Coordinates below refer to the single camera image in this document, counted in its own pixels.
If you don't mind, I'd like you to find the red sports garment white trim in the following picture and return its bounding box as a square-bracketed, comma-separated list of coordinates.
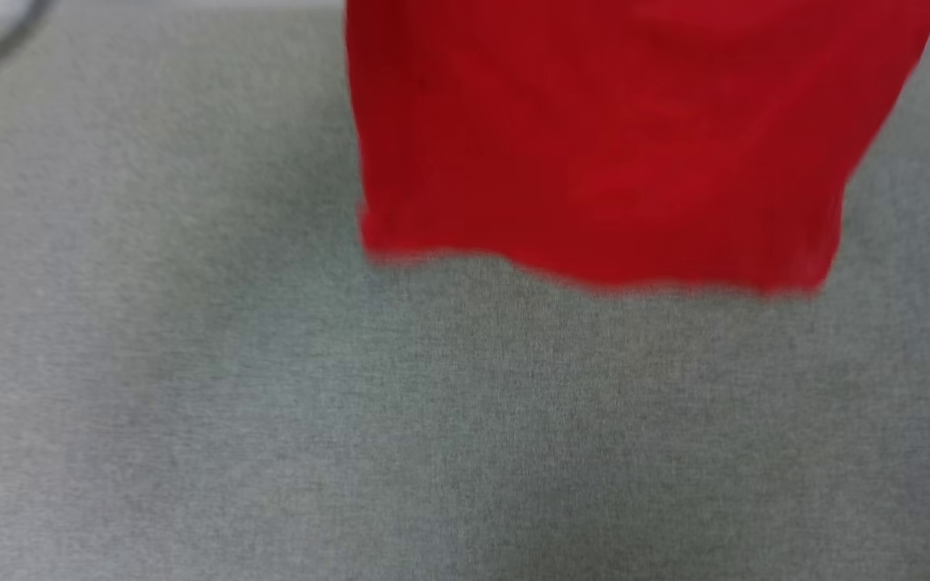
[342, 0, 930, 296]

